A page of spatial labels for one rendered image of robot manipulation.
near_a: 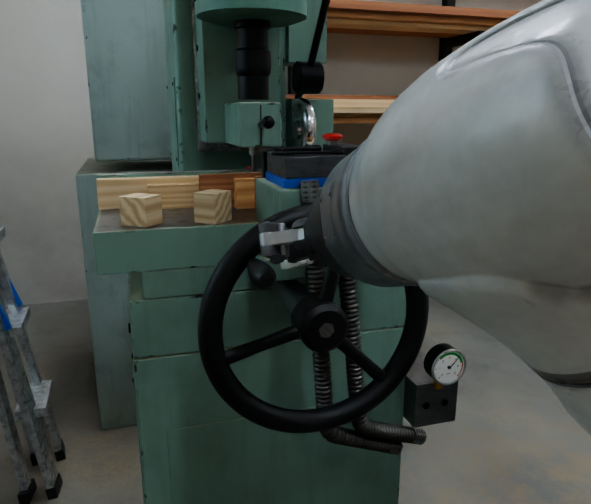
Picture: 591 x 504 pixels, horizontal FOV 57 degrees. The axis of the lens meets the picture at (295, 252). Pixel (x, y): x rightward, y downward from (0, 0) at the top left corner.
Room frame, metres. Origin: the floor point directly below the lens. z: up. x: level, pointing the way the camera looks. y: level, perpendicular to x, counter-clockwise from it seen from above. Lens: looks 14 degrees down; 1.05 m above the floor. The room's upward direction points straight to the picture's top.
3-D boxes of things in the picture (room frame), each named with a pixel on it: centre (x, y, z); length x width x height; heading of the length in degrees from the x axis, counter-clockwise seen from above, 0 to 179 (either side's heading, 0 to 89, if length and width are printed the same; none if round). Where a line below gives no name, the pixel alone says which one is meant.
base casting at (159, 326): (1.05, 0.10, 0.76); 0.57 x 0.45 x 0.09; 17
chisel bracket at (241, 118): (0.95, 0.07, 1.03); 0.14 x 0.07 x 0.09; 17
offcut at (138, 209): (0.75, 0.22, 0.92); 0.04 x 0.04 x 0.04; 69
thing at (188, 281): (0.87, 0.05, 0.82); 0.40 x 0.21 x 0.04; 107
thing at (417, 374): (0.87, -0.22, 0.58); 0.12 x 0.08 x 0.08; 17
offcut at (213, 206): (0.77, 0.12, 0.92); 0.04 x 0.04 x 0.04; 63
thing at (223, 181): (0.92, 0.04, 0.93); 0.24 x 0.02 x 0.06; 107
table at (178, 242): (0.84, 0.00, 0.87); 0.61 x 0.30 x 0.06; 107
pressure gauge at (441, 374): (0.80, -0.24, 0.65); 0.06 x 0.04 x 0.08; 107
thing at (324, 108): (1.15, -0.03, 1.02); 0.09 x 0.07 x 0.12; 107
